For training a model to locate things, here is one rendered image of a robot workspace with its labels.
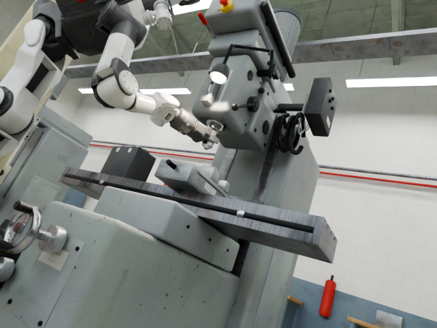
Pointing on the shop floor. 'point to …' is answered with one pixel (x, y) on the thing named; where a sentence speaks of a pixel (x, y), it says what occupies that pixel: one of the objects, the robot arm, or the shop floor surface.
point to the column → (274, 259)
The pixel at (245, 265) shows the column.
